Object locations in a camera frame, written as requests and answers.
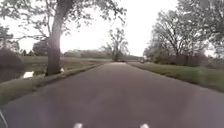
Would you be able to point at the grass field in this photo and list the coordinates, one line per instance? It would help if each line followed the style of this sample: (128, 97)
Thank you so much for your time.
(76, 62)

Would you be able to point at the robot's own part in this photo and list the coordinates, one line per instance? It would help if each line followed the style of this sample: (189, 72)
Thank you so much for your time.
(78, 125)
(144, 125)

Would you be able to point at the wood of bare trees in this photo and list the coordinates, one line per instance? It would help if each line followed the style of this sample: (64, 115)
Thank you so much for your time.
(176, 36)

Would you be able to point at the grey asphalt road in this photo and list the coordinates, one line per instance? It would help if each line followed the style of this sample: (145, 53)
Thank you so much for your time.
(116, 96)

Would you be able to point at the dark bush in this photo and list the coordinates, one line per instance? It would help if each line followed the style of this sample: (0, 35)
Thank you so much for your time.
(10, 60)

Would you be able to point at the distant row of trees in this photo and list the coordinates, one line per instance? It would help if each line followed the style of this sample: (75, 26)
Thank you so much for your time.
(86, 54)

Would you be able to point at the grass verge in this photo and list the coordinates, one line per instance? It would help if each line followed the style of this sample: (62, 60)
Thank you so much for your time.
(20, 86)
(193, 75)

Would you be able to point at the vehicle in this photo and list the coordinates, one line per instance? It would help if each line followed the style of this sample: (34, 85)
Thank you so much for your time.
(142, 61)

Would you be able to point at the dark water canal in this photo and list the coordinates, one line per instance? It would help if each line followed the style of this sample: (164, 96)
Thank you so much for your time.
(28, 74)

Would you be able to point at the large thick-trunked tree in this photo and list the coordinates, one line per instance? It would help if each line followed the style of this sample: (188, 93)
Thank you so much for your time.
(54, 50)

